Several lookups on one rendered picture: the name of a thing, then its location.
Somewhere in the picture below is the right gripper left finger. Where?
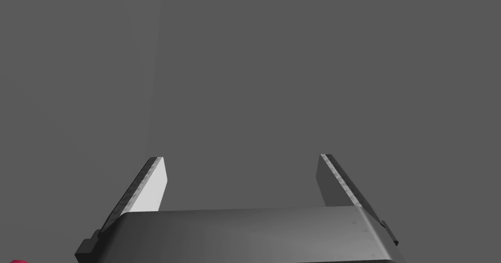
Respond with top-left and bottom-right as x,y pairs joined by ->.
75,156 -> 168,262

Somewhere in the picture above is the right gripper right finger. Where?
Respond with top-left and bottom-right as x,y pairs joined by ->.
316,153 -> 400,247

